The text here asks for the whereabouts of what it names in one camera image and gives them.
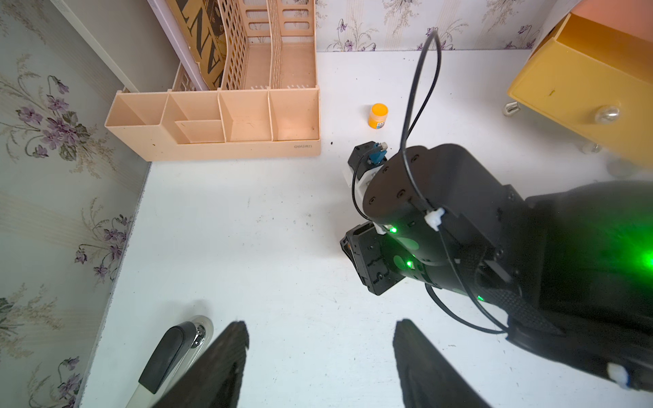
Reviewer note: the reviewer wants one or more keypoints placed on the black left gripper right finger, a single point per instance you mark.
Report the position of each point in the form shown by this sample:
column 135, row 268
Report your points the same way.
column 427, row 378

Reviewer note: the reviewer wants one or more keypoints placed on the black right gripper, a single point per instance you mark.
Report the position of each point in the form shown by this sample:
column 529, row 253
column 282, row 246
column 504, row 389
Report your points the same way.
column 379, row 260

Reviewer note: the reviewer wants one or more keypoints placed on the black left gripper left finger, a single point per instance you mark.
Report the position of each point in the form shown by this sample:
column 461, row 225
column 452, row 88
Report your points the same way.
column 215, row 380

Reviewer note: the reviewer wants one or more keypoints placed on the yellow drawer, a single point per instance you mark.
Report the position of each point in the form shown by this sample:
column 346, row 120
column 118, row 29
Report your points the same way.
column 595, row 81

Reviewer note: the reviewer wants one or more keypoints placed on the pink top drawer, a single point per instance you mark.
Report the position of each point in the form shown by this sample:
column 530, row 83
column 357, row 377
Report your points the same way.
column 633, row 17

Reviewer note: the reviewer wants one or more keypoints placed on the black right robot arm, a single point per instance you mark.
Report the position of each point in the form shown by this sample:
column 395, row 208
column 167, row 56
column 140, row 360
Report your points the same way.
column 571, row 270

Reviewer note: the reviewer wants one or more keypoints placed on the white oval drawer cabinet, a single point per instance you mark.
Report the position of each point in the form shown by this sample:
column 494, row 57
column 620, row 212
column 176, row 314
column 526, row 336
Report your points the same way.
column 617, row 166

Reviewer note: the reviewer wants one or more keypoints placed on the grey black stapler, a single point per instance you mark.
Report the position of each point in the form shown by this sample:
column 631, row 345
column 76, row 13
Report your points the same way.
column 175, row 353

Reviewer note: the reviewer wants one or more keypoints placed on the beige desk file organizer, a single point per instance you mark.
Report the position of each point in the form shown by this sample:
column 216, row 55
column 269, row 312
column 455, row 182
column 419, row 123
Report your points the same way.
column 267, row 103

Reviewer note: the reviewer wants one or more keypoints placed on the wanted poster book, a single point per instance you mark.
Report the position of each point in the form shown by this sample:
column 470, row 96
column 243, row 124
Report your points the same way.
column 202, row 27

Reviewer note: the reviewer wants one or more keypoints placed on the beige cardboard folder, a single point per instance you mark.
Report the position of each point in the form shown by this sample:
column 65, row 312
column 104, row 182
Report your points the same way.
column 128, row 38

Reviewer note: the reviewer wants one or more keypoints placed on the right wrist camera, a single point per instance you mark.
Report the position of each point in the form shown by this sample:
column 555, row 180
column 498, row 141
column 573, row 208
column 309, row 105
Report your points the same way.
column 365, row 161

